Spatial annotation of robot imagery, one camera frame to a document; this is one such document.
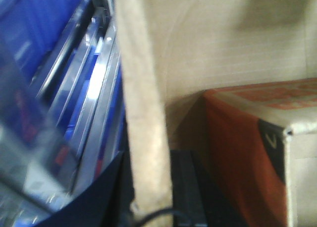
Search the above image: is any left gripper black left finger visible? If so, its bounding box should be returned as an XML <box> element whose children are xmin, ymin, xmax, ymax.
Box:
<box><xmin>29</xmin><ymin>151</ymin><xmax>132</xmax><ymax>227</ymax></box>

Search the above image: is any stainless steel shelf rail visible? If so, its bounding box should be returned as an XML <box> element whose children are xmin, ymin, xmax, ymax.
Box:
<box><xmin>24</xmin><ymin>3</ymin><xmax>124</xmax><ymax>195</ymax></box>

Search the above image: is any large brown cardboard box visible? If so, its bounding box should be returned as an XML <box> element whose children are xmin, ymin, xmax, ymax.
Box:
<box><xmin>115</xmin><ymin>0</ymin><xmax>317</xmax><ymax>213</ymax></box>

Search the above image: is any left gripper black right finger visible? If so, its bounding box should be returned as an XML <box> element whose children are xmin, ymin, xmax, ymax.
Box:
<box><xmin>170</xmin><ymin>150</ymin><xmax>248</xmax><ymax>227</ymax></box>

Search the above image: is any blue plastic bin upper left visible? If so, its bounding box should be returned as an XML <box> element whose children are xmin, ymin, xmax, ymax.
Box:
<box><xmin>0</xmin><ymin>0</ymin><xmax>82</xmax><ymax>81</ymax></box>

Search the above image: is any orange carton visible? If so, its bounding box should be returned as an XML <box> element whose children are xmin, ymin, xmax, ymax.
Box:
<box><xmin>204</xmin><ymin>78</ymin><xmax>317</xmax><ymax>227</ymax></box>

